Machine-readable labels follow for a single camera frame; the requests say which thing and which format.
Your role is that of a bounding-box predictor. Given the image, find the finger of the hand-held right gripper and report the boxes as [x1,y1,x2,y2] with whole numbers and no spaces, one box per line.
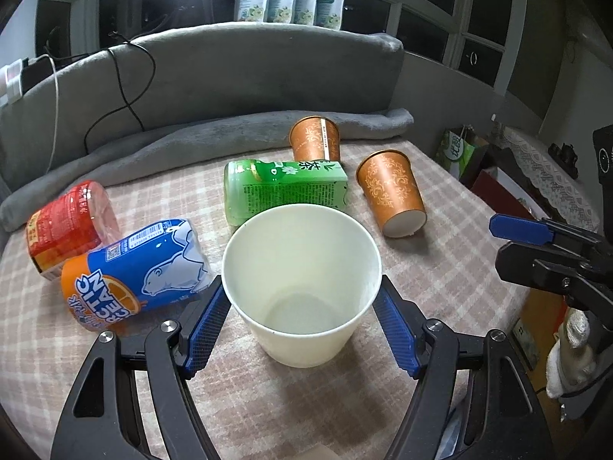
[495,242,613,308]
[489,214,602,251]

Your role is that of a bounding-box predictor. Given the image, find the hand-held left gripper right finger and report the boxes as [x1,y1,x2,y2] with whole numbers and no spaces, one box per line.
[374,275,559,460]

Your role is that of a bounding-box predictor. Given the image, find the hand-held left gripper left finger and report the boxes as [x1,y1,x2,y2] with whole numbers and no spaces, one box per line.
[50,275,231,460]

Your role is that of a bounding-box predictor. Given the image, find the white paper cup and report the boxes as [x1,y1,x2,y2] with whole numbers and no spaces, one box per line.
[221,204,383,369]

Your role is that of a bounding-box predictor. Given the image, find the orange patterned paper cup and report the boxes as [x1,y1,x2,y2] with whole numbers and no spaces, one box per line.
[290,115,342,163]
[356,149,427,239]

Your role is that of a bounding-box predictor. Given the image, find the person's right hand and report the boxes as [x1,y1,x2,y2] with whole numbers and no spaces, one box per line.
[546,306,593,399]

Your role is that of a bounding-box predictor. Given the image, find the blue and orange drink can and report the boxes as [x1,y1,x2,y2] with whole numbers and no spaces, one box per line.
[61,218,214,331]

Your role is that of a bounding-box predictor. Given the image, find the green paper bag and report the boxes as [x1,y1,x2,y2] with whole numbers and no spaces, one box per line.
[436,126,476,180]

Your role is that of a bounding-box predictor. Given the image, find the green tea carton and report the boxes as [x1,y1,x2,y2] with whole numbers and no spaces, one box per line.
[224,158,349,228]

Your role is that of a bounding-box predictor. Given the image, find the red drink can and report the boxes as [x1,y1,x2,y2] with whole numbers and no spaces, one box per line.
[26,181,120,281]

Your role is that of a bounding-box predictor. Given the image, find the grey fleece blanket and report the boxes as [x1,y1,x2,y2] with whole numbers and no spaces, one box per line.
[0,108,415,235]

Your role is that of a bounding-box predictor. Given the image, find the grey sofa backrest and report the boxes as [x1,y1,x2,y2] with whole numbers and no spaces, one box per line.
[0,24,405,187]

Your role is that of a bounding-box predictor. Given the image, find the white window frame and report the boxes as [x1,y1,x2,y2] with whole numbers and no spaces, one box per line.
[29,0,528,101]

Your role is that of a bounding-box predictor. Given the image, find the white cable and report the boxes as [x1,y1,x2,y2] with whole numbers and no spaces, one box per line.
[41,54,62,173]

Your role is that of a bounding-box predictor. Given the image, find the black cable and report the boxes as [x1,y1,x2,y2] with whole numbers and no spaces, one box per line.
[85,33,157,154]

